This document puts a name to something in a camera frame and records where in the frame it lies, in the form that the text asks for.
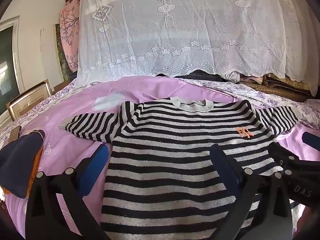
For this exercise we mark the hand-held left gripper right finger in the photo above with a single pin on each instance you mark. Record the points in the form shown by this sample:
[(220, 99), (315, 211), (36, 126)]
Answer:
[(225, 165)]

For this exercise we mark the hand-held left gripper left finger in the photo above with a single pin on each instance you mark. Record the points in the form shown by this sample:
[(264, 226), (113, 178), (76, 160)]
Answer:
[(96, 165)]

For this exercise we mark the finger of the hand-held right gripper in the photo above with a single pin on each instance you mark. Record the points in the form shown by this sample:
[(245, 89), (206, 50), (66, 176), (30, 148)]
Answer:
[(281, 155), (311, 140)]

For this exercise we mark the black and grey striped sweater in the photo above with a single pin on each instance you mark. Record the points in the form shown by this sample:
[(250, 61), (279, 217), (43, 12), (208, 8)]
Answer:
[(162, 155)]

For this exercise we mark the purple floral bed sheet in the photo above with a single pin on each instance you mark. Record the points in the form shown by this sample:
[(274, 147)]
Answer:
[(250, 92)]

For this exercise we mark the navy and orange garment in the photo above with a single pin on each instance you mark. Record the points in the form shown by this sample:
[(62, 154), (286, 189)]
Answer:
[(17, 160)]

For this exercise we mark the pink folded cloth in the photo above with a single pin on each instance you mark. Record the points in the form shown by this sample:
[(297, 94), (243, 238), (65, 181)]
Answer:
[(256, 79)]

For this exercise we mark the brown cardboard piece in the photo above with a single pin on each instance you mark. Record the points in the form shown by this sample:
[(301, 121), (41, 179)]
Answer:
[(15, 133)]

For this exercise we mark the grey folded cloth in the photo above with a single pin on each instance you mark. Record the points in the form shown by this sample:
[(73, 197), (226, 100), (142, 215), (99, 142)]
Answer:
[(231, 76)]

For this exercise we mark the dark folded cloth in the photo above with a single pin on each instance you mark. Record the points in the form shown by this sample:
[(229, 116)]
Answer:
[(197, 76)]

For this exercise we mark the dark green patterned cloth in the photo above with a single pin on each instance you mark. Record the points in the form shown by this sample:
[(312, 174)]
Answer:
[(62, 62)]

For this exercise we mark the pink floral fabric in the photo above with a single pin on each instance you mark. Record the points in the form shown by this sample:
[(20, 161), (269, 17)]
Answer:
[(68, 30)]

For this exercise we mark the white lace cloth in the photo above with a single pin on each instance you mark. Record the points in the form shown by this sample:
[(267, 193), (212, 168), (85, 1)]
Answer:
[(187, 30)]

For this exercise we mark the white framed door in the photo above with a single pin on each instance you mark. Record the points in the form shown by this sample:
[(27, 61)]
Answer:
[(7, 55)]

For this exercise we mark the wooden frame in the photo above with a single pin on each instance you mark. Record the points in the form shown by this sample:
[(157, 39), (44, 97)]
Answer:
[(25, 97)]

